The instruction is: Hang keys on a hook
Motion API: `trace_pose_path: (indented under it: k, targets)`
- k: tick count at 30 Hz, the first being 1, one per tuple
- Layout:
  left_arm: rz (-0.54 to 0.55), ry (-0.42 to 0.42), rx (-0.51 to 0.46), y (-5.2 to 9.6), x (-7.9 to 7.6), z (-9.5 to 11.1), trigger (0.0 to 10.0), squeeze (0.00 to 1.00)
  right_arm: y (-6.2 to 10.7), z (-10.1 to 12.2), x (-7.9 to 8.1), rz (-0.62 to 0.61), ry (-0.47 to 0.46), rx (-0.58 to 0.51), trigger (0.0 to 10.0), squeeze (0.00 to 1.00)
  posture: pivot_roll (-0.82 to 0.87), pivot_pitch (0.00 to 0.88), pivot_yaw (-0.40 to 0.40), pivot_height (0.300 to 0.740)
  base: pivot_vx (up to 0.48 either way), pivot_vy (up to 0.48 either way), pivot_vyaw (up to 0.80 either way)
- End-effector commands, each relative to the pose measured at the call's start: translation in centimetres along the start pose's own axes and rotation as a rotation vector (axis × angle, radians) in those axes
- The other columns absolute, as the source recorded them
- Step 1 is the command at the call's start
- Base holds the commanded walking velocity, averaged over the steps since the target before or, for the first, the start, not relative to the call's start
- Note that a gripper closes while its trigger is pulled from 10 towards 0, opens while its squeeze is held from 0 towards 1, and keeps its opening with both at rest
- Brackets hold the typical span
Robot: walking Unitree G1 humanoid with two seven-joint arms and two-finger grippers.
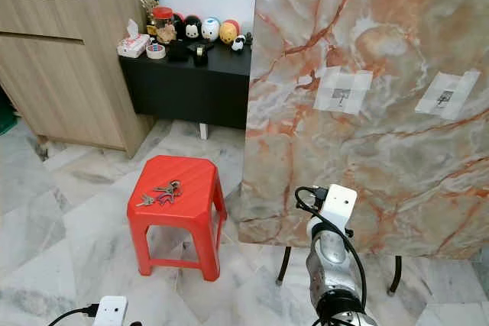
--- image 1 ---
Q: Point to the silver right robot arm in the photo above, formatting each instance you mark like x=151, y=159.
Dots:
x=330, y=265

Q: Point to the white tape patch with hook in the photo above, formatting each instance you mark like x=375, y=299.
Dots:
x=445, y=95
x=342, y=91

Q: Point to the green bag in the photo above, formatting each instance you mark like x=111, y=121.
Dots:
x=6, y=116

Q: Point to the light wooden cabinet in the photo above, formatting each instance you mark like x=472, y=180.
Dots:
x=61, y=74

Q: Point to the white pink tissue box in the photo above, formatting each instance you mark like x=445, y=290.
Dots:
x=134, y=47

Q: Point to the key bunch with purple charm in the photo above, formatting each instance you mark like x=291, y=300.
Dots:
x=168, y=190

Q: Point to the white tape roll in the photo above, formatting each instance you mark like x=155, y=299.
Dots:
x=156, y=52

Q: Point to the black low sideboard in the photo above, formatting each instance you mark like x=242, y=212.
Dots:
x=187, y=89

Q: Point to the small gold trophy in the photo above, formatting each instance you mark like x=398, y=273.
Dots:
x=148, y=9

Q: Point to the small black box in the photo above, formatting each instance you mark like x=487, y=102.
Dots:
x=179, y=51

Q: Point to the red plastic stool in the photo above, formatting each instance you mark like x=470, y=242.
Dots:
x=199, y=173

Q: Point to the red lidded glass jar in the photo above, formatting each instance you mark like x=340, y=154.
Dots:
x=163, y=17

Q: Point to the black tape dispenser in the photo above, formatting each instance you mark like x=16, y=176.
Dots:
x=202, y=53

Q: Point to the black round mouse figurine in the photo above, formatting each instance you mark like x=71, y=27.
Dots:
x=192, y=28

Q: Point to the white round figurine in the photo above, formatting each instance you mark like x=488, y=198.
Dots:
x=210, y=30

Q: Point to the yellow orange round figurine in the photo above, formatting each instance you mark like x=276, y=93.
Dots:
x=228, y=32

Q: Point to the small black white figurine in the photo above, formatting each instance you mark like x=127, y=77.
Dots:
x=238, y=43

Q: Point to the marble pattern folding table top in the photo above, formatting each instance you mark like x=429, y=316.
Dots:
x=359, y=166

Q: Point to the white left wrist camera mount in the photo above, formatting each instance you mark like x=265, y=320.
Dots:
x=111, y=312

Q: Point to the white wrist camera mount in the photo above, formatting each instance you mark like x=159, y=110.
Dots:
x=111, y=312
x=341, y=204

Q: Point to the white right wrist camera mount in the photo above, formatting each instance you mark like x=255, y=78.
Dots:
x=341, y=204

